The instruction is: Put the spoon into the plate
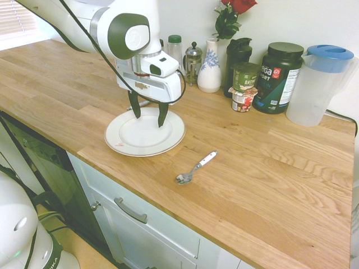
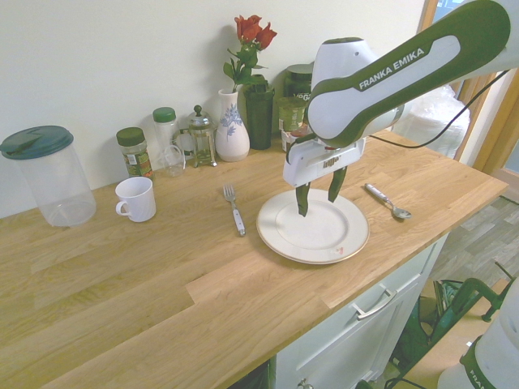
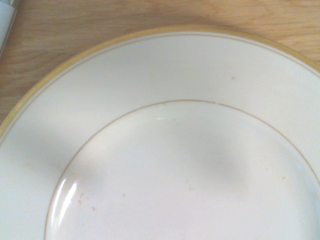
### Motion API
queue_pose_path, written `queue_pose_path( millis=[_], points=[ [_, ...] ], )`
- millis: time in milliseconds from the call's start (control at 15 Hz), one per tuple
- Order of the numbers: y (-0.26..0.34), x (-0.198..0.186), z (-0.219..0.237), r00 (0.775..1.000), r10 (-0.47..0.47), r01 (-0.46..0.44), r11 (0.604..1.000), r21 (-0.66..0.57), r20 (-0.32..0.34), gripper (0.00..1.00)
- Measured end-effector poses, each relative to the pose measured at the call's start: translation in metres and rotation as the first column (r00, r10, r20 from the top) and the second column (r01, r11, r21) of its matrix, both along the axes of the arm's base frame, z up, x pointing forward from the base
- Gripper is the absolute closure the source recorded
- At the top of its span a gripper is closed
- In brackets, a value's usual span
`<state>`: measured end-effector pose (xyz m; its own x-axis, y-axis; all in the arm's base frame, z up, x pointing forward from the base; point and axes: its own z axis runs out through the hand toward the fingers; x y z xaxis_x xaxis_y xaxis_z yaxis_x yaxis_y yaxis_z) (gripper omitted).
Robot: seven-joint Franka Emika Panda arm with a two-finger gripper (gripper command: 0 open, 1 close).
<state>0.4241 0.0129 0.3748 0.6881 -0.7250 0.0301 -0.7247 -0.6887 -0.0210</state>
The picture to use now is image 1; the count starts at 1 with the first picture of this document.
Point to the white grey wrist camera box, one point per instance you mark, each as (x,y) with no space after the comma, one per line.
(165,64)

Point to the clear pitcher with blue lid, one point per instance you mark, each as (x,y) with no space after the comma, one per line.
(311,92)

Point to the black protein powder tub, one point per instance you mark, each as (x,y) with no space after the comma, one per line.
(275,73)

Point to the green oatmeal cup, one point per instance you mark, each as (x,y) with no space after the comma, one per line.
(245,78)

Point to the white vase with blue flowers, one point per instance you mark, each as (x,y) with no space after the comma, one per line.
(209,75)

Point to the black dishwasher front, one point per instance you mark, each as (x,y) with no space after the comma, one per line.
(56,173)

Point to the red roses with green leaves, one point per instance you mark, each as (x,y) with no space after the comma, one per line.
(227,22)

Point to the white plate with gold rim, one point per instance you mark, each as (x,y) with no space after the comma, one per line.
(146,140)

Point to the white pen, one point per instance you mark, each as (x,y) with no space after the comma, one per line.
(144,103)

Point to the red white yogurt cup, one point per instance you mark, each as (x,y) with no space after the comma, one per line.
(242,101)

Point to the silver cabinet knob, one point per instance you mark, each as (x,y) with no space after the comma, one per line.
(94,206)

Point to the black shaker bottle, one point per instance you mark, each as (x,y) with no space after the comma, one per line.
(238,53)

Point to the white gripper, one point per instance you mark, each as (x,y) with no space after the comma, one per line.
(165,88)

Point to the clear bottle with green cap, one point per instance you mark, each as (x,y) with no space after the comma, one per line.
(175,47)

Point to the white window blind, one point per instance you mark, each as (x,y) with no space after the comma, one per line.
(14,16)

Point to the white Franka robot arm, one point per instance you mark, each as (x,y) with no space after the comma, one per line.
(84,25)

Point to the white kitchen cabinet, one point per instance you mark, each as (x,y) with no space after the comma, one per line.
(157,238)

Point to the glass metal French press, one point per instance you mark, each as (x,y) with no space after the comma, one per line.
(193,60)

